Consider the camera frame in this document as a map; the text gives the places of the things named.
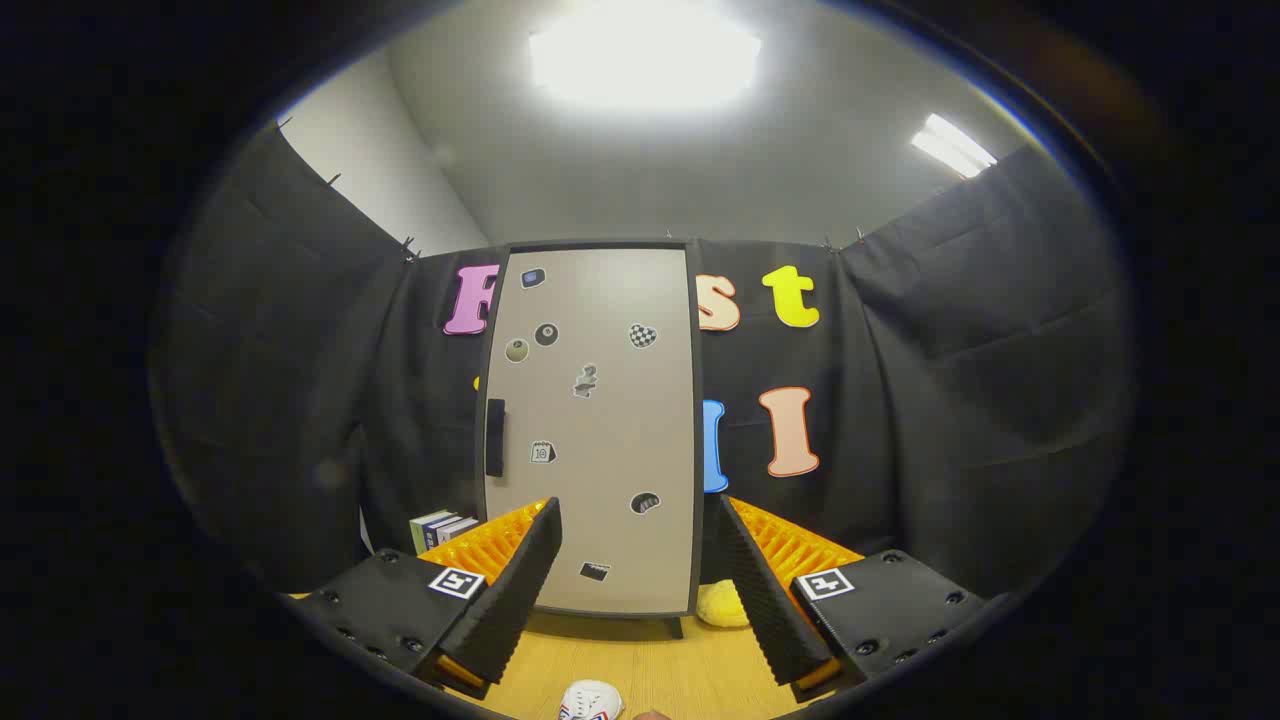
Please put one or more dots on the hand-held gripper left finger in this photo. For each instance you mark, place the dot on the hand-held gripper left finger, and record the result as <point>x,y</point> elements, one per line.
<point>520,590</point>

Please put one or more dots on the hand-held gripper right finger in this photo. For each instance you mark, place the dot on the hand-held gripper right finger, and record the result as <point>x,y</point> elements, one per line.
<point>765,600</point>

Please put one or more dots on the white canvas shoe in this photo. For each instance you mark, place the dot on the white canvas shoe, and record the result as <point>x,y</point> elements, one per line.
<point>590,700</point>

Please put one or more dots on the dark grey shoe cabinet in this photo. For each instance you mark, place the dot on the dark grey shoe cabinet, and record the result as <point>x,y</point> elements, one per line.
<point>694,450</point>

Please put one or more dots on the yellow plush toy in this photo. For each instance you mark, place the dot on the yellow plush toy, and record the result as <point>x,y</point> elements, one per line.
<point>722,605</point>

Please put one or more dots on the dark blue book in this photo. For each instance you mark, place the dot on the dark blue book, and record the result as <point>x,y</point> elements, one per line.
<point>432,530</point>

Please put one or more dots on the black backdrop cloth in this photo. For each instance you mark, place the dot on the black backdrop cloth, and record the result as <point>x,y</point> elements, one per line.
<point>950,400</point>

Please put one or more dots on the narrow ceiling light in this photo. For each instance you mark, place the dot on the narrow ceiling light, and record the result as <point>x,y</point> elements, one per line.
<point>953,146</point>

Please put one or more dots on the large ceiling light panel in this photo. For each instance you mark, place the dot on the large ceiling light panel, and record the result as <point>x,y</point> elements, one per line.
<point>645,55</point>

